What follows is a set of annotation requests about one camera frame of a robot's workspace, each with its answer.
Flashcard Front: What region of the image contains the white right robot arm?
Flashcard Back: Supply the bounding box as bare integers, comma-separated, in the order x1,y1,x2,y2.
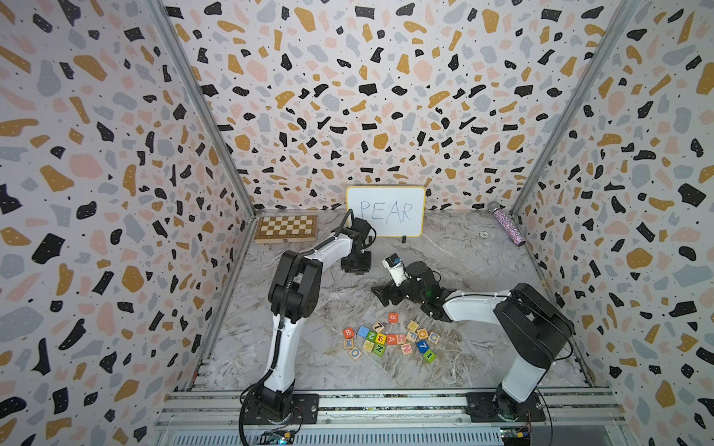
372,255,575,421

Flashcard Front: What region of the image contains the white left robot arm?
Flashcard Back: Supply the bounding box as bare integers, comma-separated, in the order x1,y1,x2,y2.
244,210,377,422

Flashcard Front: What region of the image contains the blue 7 block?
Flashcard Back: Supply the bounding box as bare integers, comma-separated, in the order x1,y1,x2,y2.
416,340,430,355

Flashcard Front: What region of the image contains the wooden 7 block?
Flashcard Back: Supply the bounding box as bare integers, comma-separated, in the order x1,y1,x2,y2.
372,321,385,334

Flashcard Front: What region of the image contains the yellow framed whiteboard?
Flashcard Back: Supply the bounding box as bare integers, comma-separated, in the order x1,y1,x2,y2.
346,186,426,238

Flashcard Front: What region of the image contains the green I block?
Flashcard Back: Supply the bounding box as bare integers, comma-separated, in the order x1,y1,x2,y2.
423,349,437,363

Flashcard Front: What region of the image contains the green N block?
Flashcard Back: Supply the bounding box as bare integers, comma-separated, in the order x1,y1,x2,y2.
372,344,386,357

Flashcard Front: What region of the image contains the wooden chessboard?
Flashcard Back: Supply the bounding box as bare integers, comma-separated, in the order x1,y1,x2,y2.
254,215,318,245

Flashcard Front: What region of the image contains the wooden O block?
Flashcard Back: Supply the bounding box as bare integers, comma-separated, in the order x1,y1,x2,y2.
349,348,362,361

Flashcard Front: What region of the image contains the pink glitter bottle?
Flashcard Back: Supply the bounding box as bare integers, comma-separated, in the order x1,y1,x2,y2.
487,202,525,246

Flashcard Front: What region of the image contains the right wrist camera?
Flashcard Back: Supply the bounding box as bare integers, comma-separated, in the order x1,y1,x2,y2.
382,254,407,287

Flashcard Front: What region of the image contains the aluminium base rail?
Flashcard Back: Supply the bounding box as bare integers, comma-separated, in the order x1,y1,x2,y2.
149,388,636,445

